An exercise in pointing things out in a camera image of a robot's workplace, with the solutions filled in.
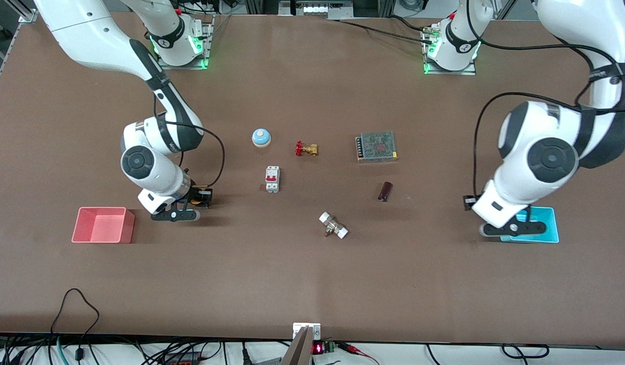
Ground pink plastic box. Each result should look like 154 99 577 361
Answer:
71 207 136 244

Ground black base cable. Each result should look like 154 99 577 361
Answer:
328 15 434 44

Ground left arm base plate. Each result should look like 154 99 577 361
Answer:
422 25 477 76

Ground metal fitting white caps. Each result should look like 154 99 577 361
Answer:
319 211 349 240

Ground cyan plastic box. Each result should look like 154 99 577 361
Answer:
500 206 560 244

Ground black coiled cable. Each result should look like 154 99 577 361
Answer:
501 344 550 359

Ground black looped table cable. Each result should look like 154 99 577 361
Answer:
50 288 100 365

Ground white metal mounting bracket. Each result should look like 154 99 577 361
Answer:
292 322 322 341

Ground black power strip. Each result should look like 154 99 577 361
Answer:
163 351 204 365

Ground metal mesh power supply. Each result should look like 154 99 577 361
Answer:
356 131 399 163

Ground black cable bundle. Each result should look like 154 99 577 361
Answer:
0 335 292 365

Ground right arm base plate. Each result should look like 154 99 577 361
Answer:
156 15 211 70

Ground grey camera mount bar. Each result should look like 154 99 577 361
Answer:
280 326 313 365

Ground red clip lead wires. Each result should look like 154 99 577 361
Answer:
338 342 380 365

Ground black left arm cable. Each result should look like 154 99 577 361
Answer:
464 0 625 203

